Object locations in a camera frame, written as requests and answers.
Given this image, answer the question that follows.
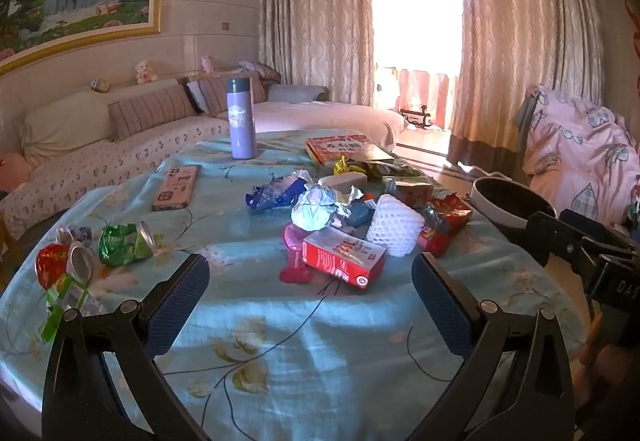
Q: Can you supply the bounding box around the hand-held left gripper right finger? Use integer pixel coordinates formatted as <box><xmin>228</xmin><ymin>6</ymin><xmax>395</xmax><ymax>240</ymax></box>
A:
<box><xmin>411</xmin><ymin>251</ymin><xmax>576</xmax><ymax>441</ymax></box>

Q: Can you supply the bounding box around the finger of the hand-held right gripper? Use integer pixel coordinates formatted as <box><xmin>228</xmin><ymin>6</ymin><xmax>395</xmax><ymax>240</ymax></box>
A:
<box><xmin>526</xmin><ymin>211</ymin><xmax>586</xmax><ymax>268</ymax></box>
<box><xmin>559</xmin><ymin>208</ymin><xmax>633</xmax><ymax>247</ymax></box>

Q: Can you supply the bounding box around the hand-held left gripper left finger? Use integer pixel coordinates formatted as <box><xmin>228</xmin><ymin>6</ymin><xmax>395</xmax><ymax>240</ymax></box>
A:
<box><xmin>41</xmin><ymin>252</ymin><xmax>212</xmax><ymax>441</ymax></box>

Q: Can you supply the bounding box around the black white-rimmed trash bin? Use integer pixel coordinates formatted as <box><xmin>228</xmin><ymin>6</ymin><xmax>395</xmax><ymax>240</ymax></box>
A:
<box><xmin>470</xmin><ymin>176</ymin><xmax>557</xmax><ymax>228</ymax></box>

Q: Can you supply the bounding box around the green drink carton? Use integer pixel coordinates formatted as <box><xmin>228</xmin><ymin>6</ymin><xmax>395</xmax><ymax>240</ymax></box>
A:
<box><xmin>382</xmin><ymin>175</ymin><xmax>433</xmax><ymax>209</ymax></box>

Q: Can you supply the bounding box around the white grey foam block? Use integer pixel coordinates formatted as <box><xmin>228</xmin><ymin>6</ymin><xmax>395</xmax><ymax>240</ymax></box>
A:
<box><xmin>317</xmin><ymin>171</ymin><xmax>368</xmax><ymax>192</ymax></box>

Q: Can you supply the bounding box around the person's right forearm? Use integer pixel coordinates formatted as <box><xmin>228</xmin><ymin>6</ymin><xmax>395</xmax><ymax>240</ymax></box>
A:
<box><xmin>572</xmin><ymin>306</ymin><xmax>640</xmax><ymax>441</ymax></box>

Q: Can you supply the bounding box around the pink heart printed blanket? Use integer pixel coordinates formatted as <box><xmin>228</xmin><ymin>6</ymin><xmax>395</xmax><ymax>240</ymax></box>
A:
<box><xmin>522</xmin><ymin>84</ymin><xmax>640</xmax><ymax>227</ymax></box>

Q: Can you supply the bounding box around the green crushed can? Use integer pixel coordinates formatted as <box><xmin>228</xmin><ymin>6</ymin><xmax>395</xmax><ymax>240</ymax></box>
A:
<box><xmin>97</xmin><ymin>221</ymin><xmax>156</xmax><ymax>267</ymax></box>

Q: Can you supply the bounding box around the red snack packet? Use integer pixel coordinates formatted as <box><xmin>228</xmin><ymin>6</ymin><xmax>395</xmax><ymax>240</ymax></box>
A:
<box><xmin>420</xmin><ymin>194</ymin><xmax>473</xmax><ymax>257</ymax></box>

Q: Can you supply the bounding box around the white foam fruit net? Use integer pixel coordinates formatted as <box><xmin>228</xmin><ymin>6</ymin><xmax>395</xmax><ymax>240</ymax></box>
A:
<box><xmin>366</xmin><ymin>194</ymin><xmax>426</xmax><ymax>258</ymax></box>

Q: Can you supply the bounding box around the green white packet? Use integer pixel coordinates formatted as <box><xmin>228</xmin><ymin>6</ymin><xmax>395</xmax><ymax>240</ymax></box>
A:
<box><xmin>40</xmin><ymin>273</ymin><xmax>108</xmax><ymax>342</ymax></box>

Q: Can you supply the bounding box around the phone in pink case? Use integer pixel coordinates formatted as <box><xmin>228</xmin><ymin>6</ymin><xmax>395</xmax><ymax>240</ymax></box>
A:
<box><xmin>151</xmin><ymin>165</ymin><xmax>202</xmax><ymax>212</ymax></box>

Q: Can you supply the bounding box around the red drink carton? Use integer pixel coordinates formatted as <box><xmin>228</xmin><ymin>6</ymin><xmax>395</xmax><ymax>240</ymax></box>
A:
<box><xmin>301</xmin><ymin>226</ymin><xmax>388</xmax><ymax>291</ymax></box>

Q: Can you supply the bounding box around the pink plastic piece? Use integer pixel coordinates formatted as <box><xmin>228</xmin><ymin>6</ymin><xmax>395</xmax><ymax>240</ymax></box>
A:
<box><xmin>280</xmin><ymin>222</ymin><xmax>313</xmax><ymax>283</ymax></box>

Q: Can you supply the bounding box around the blue plastic piece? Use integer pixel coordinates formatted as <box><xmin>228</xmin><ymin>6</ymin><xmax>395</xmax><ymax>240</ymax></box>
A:
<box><xmin>345</xmin><ymin>204</ymin><xmax>373</xmax><ymax>228</ymax></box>

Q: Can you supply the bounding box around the silver crumpled can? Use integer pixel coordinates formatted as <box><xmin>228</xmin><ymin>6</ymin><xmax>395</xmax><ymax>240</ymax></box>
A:
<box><xmin>55</xmin><ymin>225</ymin><xmax>91</xmax><ymax>244</ymax></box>

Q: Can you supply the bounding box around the red crushed can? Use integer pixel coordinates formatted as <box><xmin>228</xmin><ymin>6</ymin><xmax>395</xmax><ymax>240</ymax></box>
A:
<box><xmin>35</xmin><ymin>241</ymin><xmax>93</xmax><ymax>289</ymax></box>

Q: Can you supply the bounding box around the blue crumpled wrapper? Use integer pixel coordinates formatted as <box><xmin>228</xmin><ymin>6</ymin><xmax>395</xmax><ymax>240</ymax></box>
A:
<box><xmin>245</xmin><ymin>171</ymin><xmax>311</xmax><ymax>212</ymax></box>

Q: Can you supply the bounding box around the green crumpled wrapper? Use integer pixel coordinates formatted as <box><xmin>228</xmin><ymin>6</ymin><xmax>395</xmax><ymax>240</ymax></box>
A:
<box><xmin>350</xmin><ymin>160</ymin><xmax>406</xmax><ymax>179</ymax></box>

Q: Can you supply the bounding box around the toy train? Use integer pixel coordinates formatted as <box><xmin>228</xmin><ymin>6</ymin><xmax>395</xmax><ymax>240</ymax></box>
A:
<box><xmin>397</xmin><ymin>105</ymin><xmax>433</xmax><ymax>128</ymax></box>

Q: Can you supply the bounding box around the red picture book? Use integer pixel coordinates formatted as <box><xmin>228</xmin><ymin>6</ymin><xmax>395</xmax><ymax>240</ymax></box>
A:
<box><xmin>305</xmin><ymin>134</ymin><xmax>396</xmax><ymax>168</ymax></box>

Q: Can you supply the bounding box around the beige patterned curtain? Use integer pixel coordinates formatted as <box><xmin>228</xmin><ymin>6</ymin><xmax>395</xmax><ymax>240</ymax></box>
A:
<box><xmin>259</xmin><ymin>0</ymin><xmax>373</xmax><ymax>107</ymax></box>
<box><xmin>446</xmin><ymin>0</ymin><xmax>603</xmax><ymax>172</ymax></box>

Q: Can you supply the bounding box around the purple thermos bottle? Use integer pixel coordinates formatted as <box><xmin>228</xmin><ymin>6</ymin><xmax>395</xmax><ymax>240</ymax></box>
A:
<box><xmin>226</xmin><ymin>78</ymin><xmax>258</xmax><ymax>160</ymax></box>

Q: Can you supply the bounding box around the striped sofa cushion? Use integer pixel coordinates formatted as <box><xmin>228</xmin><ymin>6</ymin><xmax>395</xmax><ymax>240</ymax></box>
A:
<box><xmin>107</xmin><ymin>84</ymin><xmax>198</xmax><ymax>142</ymax></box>
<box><xmin>187</xmin><ymin>71</ymin><xmax>268</xmax><ymax>117</ymax></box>

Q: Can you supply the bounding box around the white sofa cushion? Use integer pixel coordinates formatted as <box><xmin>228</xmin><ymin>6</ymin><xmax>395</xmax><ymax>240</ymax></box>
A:
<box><xmin>22</xmin><ymin>94</ymin><xmax>113</xmax><ymax>167</ymax></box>

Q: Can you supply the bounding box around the large pink plush toy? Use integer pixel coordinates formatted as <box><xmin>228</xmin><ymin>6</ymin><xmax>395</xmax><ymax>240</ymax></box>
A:
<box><xmin>0</xmin><ymin>151</ymin><xmax>28</xmax><ymax>192</ymax></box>

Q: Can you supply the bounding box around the pink covered sofa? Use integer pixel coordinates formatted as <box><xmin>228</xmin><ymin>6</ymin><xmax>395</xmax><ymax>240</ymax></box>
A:
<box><xmin>0</xmin><ymin>71</ymin><xmax>416</xmax><ymax>242</ymax></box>

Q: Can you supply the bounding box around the grey pillow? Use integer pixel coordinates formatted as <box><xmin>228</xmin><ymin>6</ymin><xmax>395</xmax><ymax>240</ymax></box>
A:
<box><xmin>267</xmin><ymin>84</ymin><xmax>328</xmax><ymax>103</ymax></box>

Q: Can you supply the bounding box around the red wall ornament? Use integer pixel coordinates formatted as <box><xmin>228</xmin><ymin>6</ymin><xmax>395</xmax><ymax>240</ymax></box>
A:
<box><xmin>625</xmin><ymin>0</ymin><xmax>640</xmax><ymax>102</ymax></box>

